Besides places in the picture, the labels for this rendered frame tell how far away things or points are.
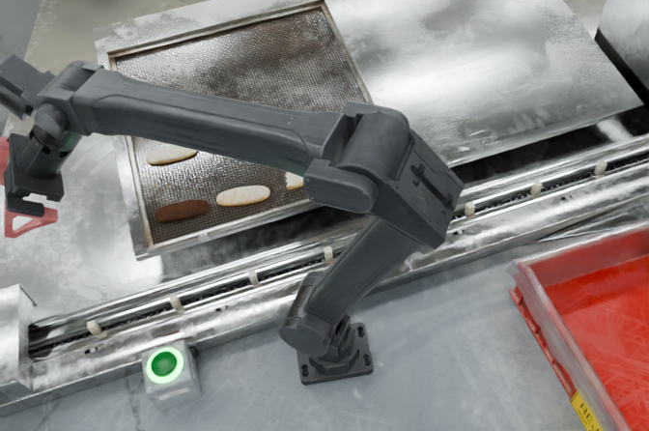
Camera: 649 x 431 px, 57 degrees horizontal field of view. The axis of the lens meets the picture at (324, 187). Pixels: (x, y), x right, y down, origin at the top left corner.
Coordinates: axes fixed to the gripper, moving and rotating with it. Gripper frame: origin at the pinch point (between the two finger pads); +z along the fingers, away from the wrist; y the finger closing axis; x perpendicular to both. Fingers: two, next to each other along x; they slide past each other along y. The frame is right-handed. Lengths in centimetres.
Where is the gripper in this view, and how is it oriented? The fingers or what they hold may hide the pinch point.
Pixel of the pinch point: (10, 206)
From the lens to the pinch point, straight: 95.5
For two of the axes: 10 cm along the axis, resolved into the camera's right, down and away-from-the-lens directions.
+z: -6.3, 6.5, 4.3
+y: 3.7, 7.3, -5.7
